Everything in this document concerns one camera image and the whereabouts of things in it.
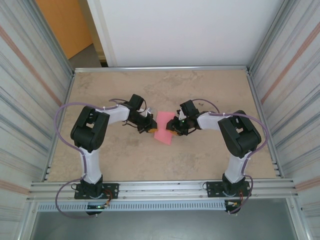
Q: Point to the pink paper sheet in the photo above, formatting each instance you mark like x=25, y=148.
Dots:
x=162, y=125

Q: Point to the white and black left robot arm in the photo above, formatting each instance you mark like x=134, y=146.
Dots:
x=88, y=130

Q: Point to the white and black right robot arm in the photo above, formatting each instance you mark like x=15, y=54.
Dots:
x=240, y=135

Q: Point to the translucent corrugated side panel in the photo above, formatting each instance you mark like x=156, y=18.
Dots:
x=295, y=100
x=25, y=100

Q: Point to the orange wooden door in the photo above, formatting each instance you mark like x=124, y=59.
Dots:
x=62, y=25

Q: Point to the aluminium table end rail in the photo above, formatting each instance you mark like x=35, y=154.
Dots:
x=160, y=68

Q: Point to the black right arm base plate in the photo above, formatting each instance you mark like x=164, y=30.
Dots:
x=212, y=188

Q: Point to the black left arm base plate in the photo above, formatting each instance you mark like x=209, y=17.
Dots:
x=112, y=191

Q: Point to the aluminium table side rail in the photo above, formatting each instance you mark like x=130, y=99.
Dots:
x=60, y=126
x=265, y=125

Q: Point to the white door frame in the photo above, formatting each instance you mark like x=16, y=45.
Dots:
x=100, y=30

